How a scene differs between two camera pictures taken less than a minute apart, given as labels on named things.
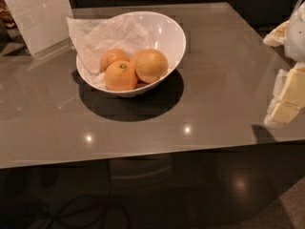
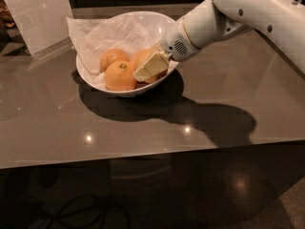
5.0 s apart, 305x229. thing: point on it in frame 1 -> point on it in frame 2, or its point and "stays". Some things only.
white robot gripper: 295,37 -> 175,43
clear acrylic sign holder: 40,12 stays
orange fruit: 121,76 stays
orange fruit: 151,65 stays
